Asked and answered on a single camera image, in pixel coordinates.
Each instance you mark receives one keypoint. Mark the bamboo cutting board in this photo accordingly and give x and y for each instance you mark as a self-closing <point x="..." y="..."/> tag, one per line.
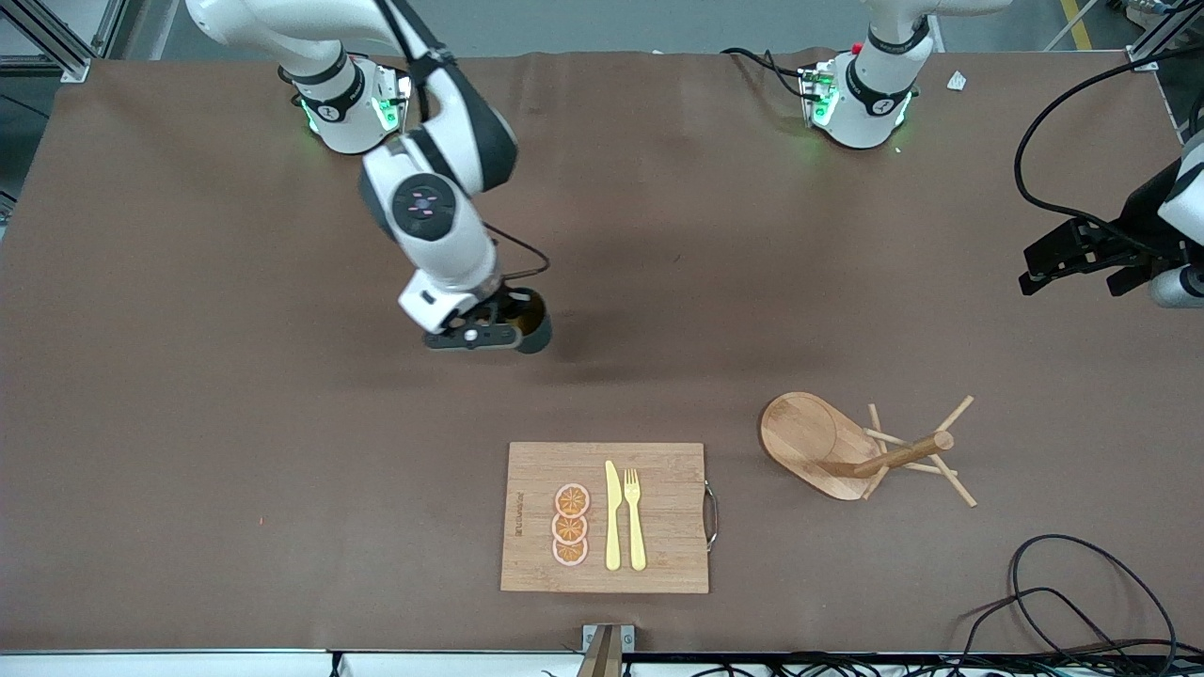
<point x="658" y="470"/>

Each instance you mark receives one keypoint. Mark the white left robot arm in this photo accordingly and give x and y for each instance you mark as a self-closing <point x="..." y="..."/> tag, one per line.
<point x="865" y="94"/>

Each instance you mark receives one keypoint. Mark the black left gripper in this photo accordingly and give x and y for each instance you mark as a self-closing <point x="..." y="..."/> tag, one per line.
<point x="1143" y="209"/>

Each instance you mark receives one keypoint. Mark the white paper scrap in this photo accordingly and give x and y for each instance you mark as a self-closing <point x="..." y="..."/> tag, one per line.
<point x="957" y="81"/>

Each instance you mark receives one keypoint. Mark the aluminium frame post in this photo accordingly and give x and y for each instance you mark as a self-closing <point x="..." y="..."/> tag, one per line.
<point x="1143" y="58"/>
<point x="66" y="56"/>

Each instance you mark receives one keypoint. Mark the yellow plastic knife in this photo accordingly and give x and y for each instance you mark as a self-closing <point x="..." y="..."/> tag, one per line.
<point x="613" y="527"/>

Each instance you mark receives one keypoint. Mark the toy orange slice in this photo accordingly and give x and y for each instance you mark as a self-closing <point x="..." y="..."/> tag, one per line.
<point x="572" y="500"/>

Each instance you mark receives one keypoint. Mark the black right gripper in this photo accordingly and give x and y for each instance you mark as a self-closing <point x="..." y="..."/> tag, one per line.
<point x="514" y="307"/>

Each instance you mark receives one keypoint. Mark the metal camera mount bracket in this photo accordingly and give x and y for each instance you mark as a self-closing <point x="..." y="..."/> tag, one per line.
<point x="607" y="649"/>

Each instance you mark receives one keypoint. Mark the wooden mug rack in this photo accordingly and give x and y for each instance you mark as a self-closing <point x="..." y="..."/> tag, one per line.
<point x="809" y="437"/>

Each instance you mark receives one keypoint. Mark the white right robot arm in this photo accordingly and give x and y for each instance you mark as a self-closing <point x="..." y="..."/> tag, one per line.
<point x="442" y="226"/>

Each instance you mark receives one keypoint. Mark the yellow plastic fork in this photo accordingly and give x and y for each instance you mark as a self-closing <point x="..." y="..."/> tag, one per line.
<point x="636" y="536"/>

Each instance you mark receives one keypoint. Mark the dark green cup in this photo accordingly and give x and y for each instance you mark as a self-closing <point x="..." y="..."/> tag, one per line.
<point x="538" y="337"/>

